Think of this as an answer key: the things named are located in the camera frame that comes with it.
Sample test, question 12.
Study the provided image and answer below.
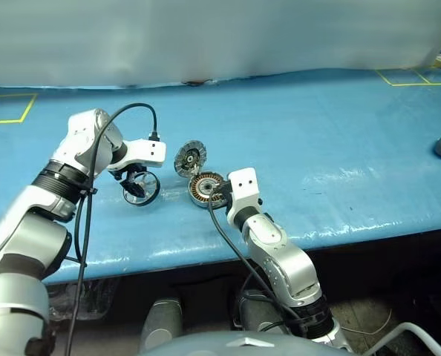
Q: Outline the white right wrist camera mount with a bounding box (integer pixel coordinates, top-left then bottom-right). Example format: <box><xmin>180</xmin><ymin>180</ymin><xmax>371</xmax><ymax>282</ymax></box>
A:
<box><xmin>226</xmin><ymin>167</ymin><xmax>261</xmax><ymax>220</ymax></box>

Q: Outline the motor housing with copper windings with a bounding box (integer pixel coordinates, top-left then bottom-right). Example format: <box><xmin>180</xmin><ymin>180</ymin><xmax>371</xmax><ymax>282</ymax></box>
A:
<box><xmin>187</xmin><ymin>171</ymin><xmax>229</xmax><ymax>209</ymax></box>

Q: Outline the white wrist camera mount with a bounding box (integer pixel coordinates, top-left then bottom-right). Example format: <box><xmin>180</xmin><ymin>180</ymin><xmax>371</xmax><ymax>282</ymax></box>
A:
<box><xmin>107</xmin><ymin>138</ymin><xmax>167</xmax><ymax>172</ymax></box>
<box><xmin>226</xmin><ymin>167</ymin><xmax>261</xmax><ymax>220</ymax></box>

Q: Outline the grey rounded robot leg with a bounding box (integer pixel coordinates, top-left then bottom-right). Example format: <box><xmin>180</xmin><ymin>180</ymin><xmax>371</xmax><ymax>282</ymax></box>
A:
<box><xmin>235</xmin><ymin>292</ymin><xmax>292</xmax><ymax>334</ymax></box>
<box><xmin>138</xmin><ymin>298</ymin><xmax>184</xmax><ymax>353</ymax></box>

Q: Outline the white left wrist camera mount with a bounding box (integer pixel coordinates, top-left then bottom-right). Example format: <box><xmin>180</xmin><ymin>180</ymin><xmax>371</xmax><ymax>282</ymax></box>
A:
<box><xmin>107</xmin><ymin>138</ymin><xmax>167</xmax><ymax>172</ymax></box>

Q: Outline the white foam backdrop sheet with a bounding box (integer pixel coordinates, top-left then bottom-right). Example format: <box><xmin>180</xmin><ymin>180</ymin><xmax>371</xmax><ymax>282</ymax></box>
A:
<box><xmin>0</xmin><ymin>0</ymin><xmax>441</xmax><ymax>90</ymax></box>

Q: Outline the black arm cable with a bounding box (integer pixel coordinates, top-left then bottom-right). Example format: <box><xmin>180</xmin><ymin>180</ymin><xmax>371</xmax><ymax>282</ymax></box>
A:
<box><xmin>206</xmin><ymin>200</ymin><xmax>310</xmax><ymax>337</ymax></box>
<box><xmin>63</xmin><ymin>102</ymin><xmax>160</xmax><ymax>356</ymax></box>

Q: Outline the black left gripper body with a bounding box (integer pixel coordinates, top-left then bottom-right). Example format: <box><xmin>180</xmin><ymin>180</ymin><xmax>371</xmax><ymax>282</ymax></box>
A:
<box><xmin>108</xmin><ymin>165</ymin><xmax>148</xmax><ymax>182</ymax></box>

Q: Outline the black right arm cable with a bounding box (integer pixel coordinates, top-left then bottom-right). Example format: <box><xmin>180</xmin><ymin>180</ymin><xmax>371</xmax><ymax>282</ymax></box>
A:
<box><xmin>206</xmin><ymin>200</ymin><xmax>310</xmax><ymax>337</ymax></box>

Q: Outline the grey robot torso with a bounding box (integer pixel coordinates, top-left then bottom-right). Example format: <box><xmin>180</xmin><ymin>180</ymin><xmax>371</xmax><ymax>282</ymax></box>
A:
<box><xmin>138</xmin><ymin>331</ymin><xmax>351</xmax><ymax>356</ymax></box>

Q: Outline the blue table cover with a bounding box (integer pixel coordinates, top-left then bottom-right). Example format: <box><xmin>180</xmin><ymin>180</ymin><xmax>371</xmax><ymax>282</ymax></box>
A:
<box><xmin>0</xmin><ymin>67</ymin><xmax>441</xmax><ymax>286</ymax></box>

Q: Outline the silver hinged motor lid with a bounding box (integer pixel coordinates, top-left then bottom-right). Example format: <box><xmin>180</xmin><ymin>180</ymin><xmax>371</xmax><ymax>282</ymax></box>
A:
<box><xmin>173</xmin><ymin>139</ymin><xmax>208</xmax><ymax>177</ymax></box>

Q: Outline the white curved tube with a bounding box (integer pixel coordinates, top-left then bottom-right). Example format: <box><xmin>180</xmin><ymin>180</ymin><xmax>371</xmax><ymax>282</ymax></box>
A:
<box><xmin>361</xmin><ymin>321</ymin><xmax>441</xmax><ymax>356</ymax></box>

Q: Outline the silver spoked rotor ring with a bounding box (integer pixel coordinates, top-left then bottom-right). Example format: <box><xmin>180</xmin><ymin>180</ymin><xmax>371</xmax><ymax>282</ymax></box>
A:
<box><xmin>122</xmin><ymin>171</ymin><xmax>161</xmax><ymax>205</ymax></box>

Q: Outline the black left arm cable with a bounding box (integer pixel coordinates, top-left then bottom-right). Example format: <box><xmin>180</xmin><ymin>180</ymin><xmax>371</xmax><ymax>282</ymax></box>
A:
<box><xmin>63</xmin><ymin>102</ymin><xmax>160</xmax><ymax>356</ymax></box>

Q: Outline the clear plastic bag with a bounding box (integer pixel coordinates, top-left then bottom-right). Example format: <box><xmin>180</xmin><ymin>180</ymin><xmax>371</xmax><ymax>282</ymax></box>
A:
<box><xmin>48</xmin><ymin>277</ymin><xmax>121</xmax><ymax>322</ymax></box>

